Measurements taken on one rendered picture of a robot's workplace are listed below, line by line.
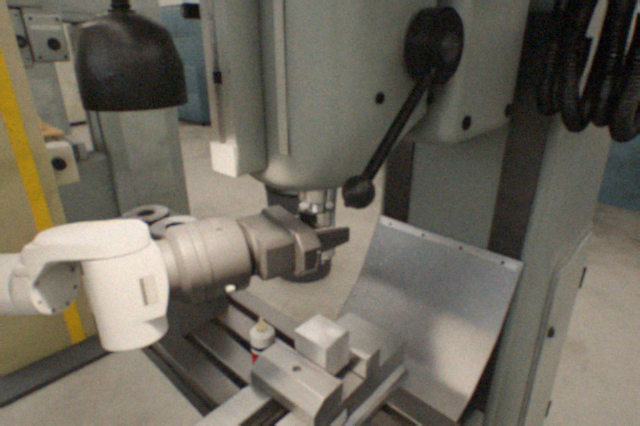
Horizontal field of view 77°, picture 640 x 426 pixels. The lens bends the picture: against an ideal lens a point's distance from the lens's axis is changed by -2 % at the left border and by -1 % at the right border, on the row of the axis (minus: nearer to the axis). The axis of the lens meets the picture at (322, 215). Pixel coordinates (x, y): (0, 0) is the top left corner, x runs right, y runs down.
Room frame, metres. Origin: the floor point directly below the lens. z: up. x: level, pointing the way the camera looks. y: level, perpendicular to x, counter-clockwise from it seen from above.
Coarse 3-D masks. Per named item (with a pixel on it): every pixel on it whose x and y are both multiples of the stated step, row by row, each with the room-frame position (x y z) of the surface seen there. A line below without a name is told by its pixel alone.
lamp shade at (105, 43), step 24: (96, 24) 0.28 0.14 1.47; (120, 24) 0.28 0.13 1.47; (144, 24) 0.29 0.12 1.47; (96, 48) 0.27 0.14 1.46; (120, 48) 0.28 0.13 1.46; (144, 48) 0.28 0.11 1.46; (168, 48) 0.30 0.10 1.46; (96, 72) 0.27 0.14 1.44; (120, 72) 0.27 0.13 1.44; (144, 72) 0.28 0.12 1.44; (168, 72) 0.29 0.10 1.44; (96, 96) 0.27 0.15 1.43; (120, 96) 0.27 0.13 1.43; (144, 96) 0.28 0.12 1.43; (168, 96) 0.29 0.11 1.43
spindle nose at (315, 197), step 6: (300, 192) 0.46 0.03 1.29; (306, 192) 0.45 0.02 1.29; (312, 192) 0.45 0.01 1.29; (318, 192) 0.45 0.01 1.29; (324, 192) 0.45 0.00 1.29; (330, 192) 0.46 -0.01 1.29; (300, 198) 0.46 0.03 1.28; (306, 198) 0.46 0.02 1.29; (312, 198) 0.45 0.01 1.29; (318, 198) 0.45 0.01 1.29; (324, 198) 0.45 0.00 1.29; (330, 198) 0.46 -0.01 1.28
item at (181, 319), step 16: (144, 208) 0.79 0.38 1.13; (160, 208) 0.79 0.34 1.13; (160, 224) 0.71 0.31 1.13; (176, 224) 0.72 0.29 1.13; (160, 240) 0.66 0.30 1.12; (176, 304) 0.62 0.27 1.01; (208, 304) 0.68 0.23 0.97; (224, 304) 0.71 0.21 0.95; (176, 320) 0.63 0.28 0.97; (192, 320) 0.64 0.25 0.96; (208, 320) 0.67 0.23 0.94
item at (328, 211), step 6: (300, 204) 0.48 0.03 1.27; (306, 204) 0.48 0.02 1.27; (330, 204) 0.48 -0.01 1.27; (300, 210) 0.46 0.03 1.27; (306, 210) 0.46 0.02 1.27; (312, 210) 0.46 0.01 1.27; (318, 210) 0.46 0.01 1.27; (324, 210) 0.46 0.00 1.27; (330, 210) 0.46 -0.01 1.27; (300, 216) 0.46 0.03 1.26; (306, 216) 0.46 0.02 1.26; (312, 216) 0.45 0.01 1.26; (318, 216) 0.45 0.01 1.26; (324, 216) 0.45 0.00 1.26; (330, 216) 0.46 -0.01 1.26
